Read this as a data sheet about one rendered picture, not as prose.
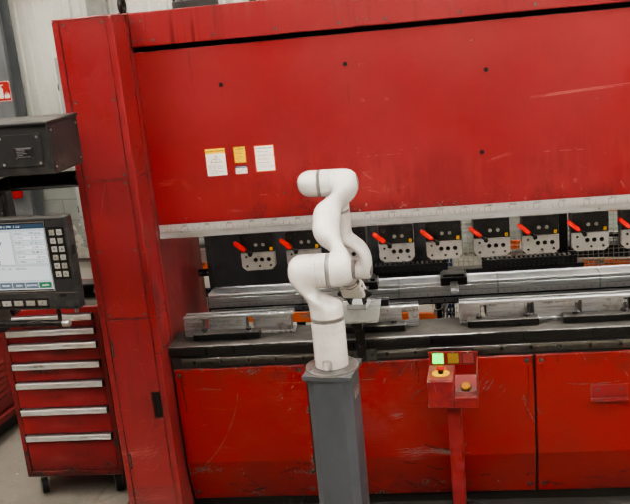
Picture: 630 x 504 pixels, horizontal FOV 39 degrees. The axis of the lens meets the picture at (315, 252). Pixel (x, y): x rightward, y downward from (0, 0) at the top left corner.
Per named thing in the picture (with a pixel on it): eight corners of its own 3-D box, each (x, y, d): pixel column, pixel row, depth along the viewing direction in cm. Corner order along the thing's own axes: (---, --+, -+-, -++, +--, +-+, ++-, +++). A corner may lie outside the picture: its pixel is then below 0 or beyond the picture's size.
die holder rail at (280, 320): (185, 337, 405) (183, 317, 402) (189, 332, 410) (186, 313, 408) (295, 332, 398) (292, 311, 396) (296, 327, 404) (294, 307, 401)
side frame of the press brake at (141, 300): (134, 537, 410) (50, 19, 351) (181, 448, 491) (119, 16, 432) (187, 536, 406) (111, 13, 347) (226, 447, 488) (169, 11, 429)
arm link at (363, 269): (369, 204, 355) (375, 273, 366) (330, 204, 359) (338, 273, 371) (363, 212, 347) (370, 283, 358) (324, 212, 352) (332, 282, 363)
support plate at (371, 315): (334, 324, 368) (334, 322, 368) (340, 304, 394) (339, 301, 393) (378, 322, 366) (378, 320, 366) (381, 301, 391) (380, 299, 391)
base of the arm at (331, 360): (351, 378, 311) (347, 328, 306) (299, 377, 316) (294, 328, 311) (363, 357, 328) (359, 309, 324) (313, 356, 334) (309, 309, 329)
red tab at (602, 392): (591, 402, 377) (591, 386, 375) (590, 399, 379) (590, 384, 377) (628, 400, 375) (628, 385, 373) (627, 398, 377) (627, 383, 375)
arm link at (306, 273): (342, 324, 311) (336, 257, 304) (289, 325, 314) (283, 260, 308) (346, 312, 322) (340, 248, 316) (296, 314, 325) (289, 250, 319)
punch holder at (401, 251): (380, 263, 384) (377, 225, 379) (380, 257, 392) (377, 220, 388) (415, 260, 382) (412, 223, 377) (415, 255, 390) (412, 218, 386)
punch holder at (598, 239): (571, 251, 373) (571, 213, 369) (568, 246, 381) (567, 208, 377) (609, 249, 371) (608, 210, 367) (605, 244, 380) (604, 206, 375)
